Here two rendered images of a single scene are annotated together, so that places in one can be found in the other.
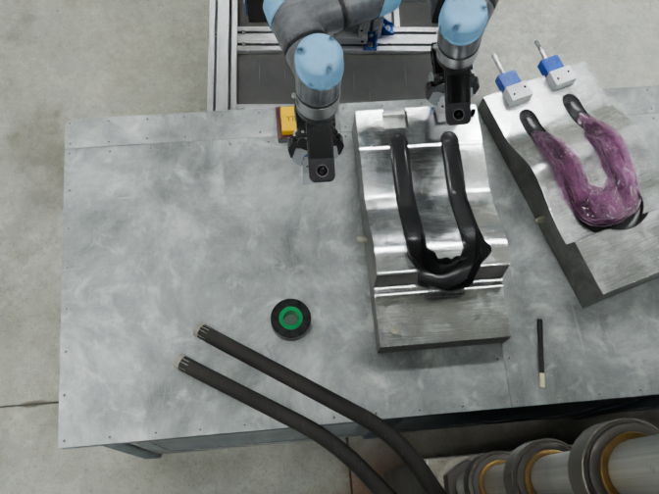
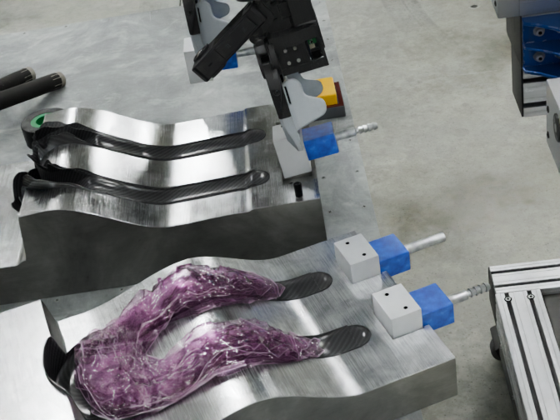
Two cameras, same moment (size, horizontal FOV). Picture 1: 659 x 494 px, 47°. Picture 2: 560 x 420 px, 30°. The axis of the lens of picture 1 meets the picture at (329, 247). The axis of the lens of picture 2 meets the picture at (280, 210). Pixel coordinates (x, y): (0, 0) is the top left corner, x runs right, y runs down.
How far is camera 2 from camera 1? 1.84 m
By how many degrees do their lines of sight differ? 63
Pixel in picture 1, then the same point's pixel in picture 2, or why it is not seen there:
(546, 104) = (344, 304)
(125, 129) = not seen: hidden behind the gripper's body
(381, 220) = (128, 126)
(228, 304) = (85, 97)
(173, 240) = (169, 57)
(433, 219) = (117, 162)
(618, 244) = (18, 352)
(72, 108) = (541, 211)
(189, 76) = not seen: outside the picture
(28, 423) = not seen: hidden behind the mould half
